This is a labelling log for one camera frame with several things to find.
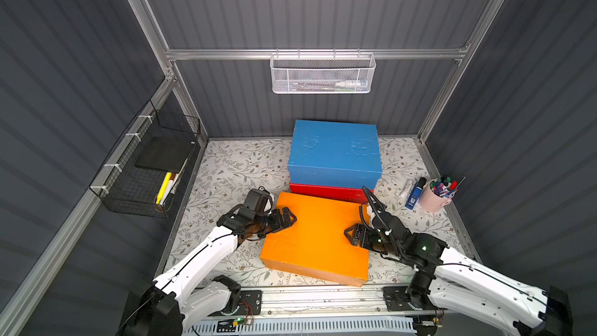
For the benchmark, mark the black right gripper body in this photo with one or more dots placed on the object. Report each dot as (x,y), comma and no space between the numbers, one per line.
(366,236)

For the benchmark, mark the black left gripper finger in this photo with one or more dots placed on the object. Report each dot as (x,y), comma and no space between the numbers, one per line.
(267,233)
(284,219)

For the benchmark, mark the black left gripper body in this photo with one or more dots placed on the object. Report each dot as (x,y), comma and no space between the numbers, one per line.
(275,219)

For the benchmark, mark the orange shoebox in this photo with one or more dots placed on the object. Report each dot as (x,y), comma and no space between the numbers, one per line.
(316,245)

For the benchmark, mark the red shoebox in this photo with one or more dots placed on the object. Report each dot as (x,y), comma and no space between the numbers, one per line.
(352,195)

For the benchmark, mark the blue shoebox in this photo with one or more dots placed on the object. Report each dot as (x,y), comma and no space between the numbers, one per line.
(335,154)

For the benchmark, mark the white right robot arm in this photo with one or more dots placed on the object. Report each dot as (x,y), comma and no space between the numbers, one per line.
(445,279)

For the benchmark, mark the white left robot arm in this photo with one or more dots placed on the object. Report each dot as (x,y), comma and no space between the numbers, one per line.
(173,302)

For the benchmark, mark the blue stapler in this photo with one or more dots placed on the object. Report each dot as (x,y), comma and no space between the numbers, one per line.
(415,193)

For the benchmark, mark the white glue stick tube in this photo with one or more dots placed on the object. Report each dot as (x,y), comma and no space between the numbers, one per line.
(407,189)

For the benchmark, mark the pink pen cup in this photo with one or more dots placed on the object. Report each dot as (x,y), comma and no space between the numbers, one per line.
(438,193)

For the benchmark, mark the yellow highlighter marker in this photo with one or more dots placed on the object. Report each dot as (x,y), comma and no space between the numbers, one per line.
(163,187)

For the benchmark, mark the black notebook in basket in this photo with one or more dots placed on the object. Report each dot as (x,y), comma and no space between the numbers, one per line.
(165,154)

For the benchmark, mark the white marker in mesh basket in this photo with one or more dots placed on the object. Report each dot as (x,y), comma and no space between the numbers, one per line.
(357,86)

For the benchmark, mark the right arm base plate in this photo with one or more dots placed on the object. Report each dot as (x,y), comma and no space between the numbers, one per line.
(397,299)

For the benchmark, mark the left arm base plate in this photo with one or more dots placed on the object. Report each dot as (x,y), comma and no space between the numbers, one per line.
(248,304)

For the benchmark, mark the white perforated cable duct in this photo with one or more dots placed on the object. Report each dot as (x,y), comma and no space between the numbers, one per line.
(372,325)

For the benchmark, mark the black wire wall basket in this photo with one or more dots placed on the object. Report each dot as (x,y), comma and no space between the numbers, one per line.
(124,188)

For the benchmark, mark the white wire mesh basket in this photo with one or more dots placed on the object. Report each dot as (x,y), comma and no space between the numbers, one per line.
(317,72)

